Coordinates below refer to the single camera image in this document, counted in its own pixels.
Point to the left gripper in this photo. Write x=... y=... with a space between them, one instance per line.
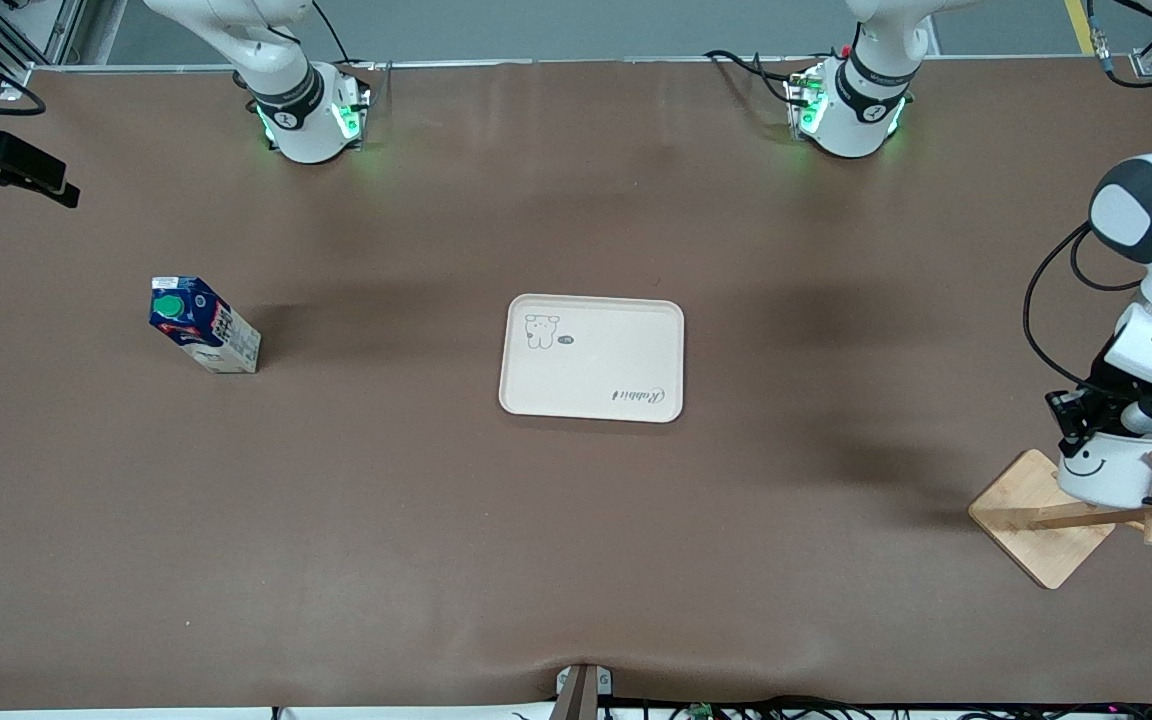
x=1100 y=394

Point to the blue milk carton green cap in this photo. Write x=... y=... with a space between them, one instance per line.
x=198 y=318

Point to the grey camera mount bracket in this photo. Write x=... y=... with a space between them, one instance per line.
x=584 y=692

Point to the brown table cover mat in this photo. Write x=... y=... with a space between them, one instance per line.
x=576 y=560

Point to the small green circuit board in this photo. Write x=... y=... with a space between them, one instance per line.
x=701 y=711

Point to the wooden mug tree stand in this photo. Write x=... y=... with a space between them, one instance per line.
x=1036 y=535

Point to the cream rabbit print tray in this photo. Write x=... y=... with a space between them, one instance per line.
x=591 y=375

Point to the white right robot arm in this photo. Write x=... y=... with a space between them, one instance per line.
x=286 y=60

